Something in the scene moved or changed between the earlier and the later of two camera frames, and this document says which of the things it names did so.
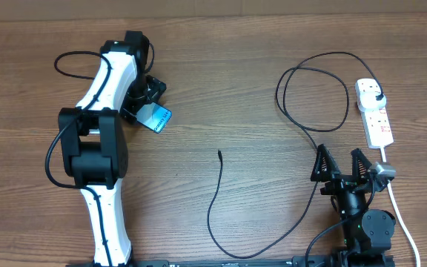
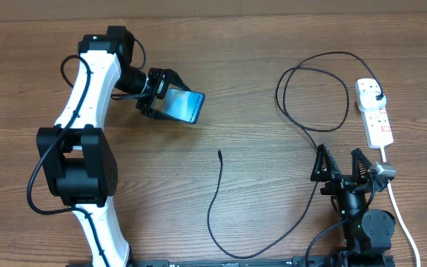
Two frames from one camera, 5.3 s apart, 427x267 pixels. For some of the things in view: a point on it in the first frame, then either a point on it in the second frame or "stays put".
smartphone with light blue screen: [154, 116] to [184, 104]
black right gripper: [339, 182] stays put
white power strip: [376, 124] stays put
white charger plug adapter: [368, 100] stays put
